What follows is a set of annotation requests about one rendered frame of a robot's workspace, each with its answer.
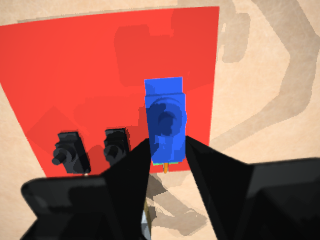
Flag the blue micro servo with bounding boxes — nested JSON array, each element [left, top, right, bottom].
[[144, 77, 187, 174]]

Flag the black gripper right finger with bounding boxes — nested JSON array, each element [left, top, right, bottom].
[[185, 135, 320, 240]]

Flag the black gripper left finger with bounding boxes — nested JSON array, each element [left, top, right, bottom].
[[20, 138, 151, 240]]

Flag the red flat deck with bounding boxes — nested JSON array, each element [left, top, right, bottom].
[[0, 6, 220, 177]]

